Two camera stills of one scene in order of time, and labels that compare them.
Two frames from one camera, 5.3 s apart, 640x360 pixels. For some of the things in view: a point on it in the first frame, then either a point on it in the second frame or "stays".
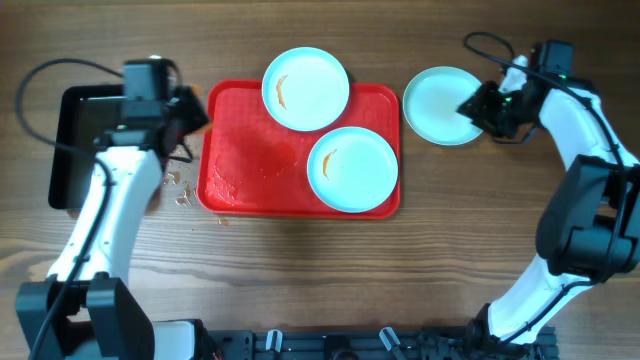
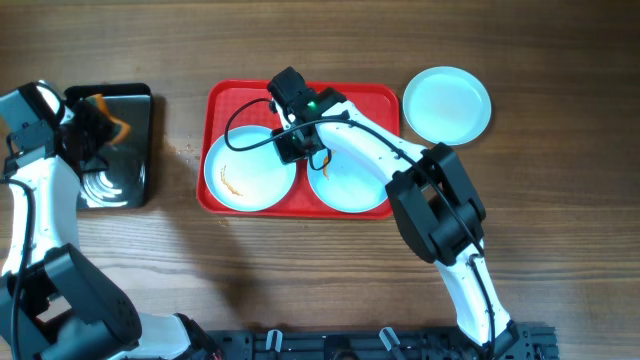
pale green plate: x=430 y=105 stays
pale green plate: x=352 y=169 stays
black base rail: x=473 y=342 stays
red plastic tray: x=250 y=165 stays
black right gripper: x=478 y=111 -> x=287 y=154
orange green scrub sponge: x=197 y=88 -> x=120 y=129
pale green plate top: x=305 y=89 -> x=251 y=179
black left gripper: x=189 y=99 -> x=100 y=127
